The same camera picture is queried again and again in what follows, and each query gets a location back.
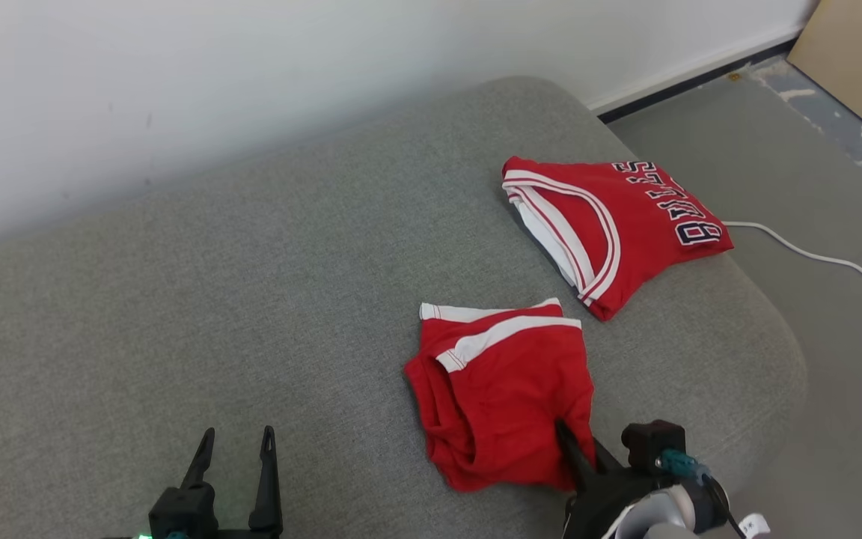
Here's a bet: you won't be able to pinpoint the white cable on floor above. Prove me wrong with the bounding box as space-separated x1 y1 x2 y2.
721 220 862 308

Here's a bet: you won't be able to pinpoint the black baseboard strip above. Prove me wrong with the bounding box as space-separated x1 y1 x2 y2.
596 36 802 125

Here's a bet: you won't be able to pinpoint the red white basketball jersey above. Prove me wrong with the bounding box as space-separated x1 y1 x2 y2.
501 155 735 323

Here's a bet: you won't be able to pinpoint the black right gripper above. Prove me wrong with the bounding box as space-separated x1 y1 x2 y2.
554 418 665 539

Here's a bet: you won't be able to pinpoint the black right camera cable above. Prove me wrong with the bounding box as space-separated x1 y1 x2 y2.
706 478 748 539

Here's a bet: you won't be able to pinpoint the teal right camera connector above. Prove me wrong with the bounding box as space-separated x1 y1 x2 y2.
658 448 706 485

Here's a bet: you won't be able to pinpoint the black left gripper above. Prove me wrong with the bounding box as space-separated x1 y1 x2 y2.
180 425 284 539

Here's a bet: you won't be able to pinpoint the red white shorts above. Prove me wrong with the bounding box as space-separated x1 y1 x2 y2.
403 297 596 493

